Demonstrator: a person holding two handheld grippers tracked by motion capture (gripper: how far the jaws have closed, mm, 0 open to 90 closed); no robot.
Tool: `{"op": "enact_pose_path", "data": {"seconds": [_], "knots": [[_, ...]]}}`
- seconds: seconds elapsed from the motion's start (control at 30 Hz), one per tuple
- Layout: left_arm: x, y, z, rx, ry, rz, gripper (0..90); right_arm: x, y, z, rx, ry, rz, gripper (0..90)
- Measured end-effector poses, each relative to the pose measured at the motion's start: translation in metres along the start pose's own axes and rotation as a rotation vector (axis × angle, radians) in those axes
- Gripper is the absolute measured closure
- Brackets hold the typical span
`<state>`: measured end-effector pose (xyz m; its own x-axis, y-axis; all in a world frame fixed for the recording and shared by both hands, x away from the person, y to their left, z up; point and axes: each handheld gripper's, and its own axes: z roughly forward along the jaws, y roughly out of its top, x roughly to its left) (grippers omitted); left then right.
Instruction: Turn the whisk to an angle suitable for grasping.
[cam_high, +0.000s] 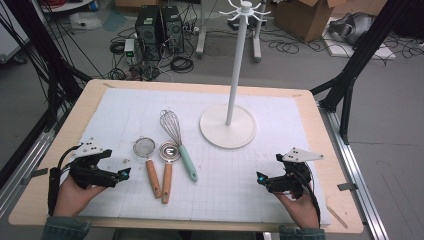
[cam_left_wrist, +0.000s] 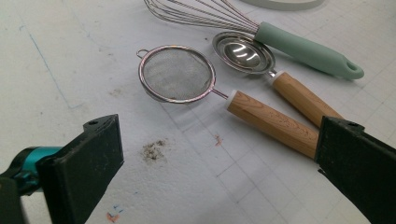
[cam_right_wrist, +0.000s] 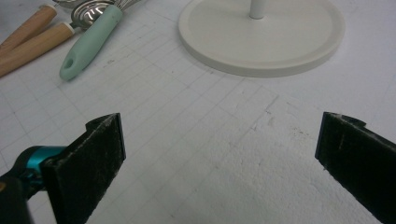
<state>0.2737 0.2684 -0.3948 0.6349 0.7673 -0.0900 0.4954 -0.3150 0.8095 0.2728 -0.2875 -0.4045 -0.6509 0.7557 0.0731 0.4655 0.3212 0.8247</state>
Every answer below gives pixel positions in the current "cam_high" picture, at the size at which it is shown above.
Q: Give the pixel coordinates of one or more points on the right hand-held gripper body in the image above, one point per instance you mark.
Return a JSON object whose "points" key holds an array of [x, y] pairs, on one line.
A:
{"points": [[293, 180]]}

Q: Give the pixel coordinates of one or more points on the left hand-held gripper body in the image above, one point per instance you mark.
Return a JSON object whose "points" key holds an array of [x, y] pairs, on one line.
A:
{"points": [[88, 173]]}

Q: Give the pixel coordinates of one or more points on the white utensil rack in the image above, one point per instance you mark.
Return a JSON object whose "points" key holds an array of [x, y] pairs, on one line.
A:
{"points": [[237, 66]]}

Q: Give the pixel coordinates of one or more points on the person's left hand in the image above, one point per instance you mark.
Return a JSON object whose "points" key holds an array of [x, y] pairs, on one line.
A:
{"points": [[73, 201]]}

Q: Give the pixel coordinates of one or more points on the person's right hand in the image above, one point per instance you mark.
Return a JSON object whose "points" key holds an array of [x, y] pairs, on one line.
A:
{"points": [[301, 211]]}

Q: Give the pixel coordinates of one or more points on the white grid mat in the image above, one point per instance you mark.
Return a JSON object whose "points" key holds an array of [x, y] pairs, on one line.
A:
{"points": [[216, 193]]}

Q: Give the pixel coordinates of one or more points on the thin wooden strip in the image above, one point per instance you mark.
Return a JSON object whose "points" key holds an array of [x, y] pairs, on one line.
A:
{"points": [[336, 215]]}

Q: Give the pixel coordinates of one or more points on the small white electronic box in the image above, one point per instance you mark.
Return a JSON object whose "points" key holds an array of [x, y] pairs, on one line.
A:
{"points": [[129, 48]]}

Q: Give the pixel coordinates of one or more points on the black computer tower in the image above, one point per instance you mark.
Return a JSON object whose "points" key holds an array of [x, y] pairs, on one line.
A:
{"points": [[148, 30], [172, 28]]}

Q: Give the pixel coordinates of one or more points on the clear plastic bag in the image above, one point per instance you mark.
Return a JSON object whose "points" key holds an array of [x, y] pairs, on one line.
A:
{"points": [[85, 20]]}

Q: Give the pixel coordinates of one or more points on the brown cardboard box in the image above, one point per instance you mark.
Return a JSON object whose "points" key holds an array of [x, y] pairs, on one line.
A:
{"points": [[300, 18]]}

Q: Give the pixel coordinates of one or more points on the white flat board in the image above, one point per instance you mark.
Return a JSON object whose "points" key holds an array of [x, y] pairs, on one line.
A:
{"points": [[383, 53]]}

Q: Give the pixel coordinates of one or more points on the white metal stand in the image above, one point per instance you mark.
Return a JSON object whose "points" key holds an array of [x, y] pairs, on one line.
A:
{"points": [[201, 33]]}

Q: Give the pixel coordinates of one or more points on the grey and black device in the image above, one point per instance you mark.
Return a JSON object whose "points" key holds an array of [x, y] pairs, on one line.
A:
{"points": [[353, 28]]}

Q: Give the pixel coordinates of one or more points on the white cabinet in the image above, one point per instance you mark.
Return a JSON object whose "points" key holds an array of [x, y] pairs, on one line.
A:
{"points": [[11, 36]]}

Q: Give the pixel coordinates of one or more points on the white round table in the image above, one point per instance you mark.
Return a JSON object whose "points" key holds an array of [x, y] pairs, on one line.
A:
{"points": [[66, 6]]}

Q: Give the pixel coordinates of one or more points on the grey metal bracket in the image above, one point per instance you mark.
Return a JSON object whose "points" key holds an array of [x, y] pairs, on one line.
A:
{"points": [[35, 175], [347, 186]]}

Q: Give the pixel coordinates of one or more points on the aluminium rail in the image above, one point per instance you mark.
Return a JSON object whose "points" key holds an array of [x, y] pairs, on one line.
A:
{"points": [[356, 173], [30, 156]]}

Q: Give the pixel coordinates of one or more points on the black metal frame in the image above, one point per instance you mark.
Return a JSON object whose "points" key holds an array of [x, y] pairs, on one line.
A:
{"points": [[50, 66], [360, 56]]}

